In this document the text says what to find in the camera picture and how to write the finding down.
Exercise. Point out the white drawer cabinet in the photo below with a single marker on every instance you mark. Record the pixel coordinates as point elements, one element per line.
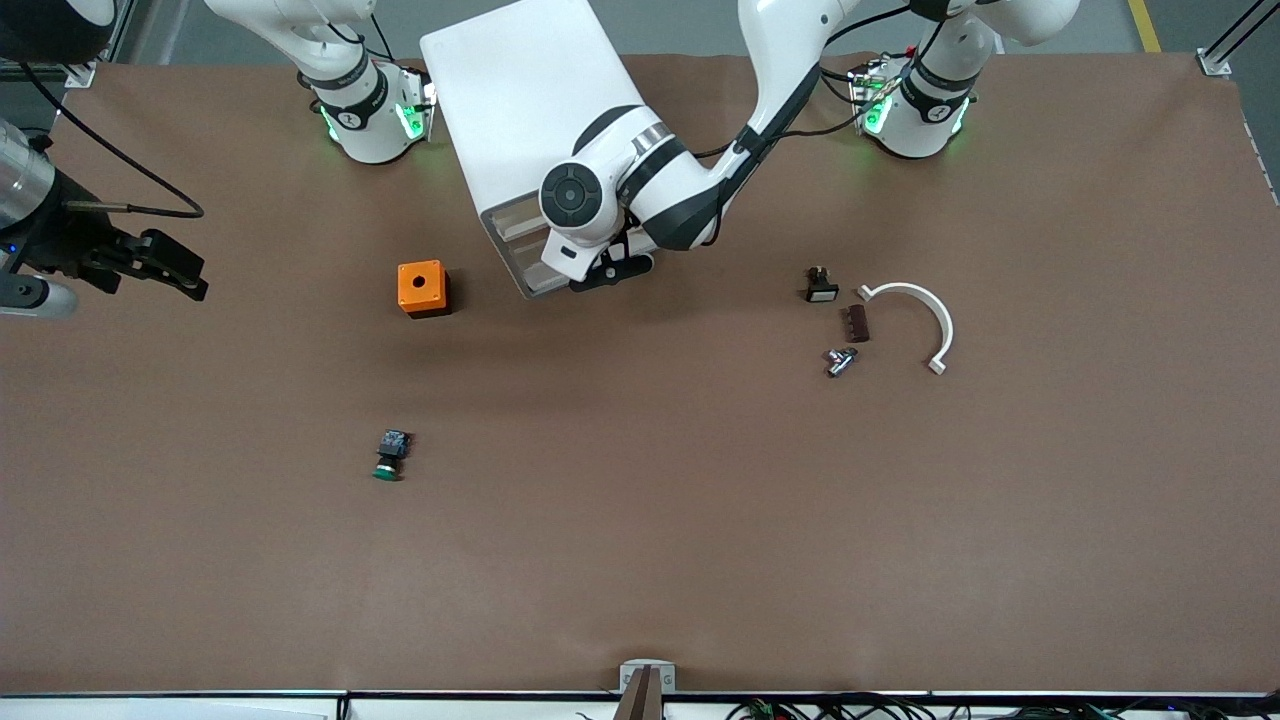
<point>510,90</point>

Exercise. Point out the orange box with hole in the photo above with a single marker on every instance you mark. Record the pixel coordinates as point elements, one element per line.
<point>420,285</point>

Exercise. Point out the white plastic drawer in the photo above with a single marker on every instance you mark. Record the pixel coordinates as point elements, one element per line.
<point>540,285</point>
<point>525,242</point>
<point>510,215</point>
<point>530,262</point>

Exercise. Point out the grey metal bracket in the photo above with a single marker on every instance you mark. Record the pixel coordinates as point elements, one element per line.
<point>665,680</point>

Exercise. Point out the aluminium frame profile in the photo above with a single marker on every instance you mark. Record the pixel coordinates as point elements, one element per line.
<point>1215,62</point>
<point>85,68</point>

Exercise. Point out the green push button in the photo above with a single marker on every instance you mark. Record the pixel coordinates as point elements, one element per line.
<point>390,455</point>

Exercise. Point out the black switch with white face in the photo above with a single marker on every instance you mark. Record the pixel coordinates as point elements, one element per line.
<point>822,290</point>

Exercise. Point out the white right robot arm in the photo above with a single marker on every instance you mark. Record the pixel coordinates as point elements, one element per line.
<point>350,100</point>

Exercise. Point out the white curved bracket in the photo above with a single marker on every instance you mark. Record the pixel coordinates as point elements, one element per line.
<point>935,315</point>

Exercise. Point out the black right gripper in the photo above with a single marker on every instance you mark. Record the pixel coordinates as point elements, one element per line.
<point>72,243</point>

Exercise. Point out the brown terminal block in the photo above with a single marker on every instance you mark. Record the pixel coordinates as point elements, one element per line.
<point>857,324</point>

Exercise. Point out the silver key switch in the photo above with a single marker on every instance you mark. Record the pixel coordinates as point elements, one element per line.
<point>840,362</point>

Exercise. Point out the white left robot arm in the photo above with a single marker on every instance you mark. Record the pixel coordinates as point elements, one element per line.
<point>640,170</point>

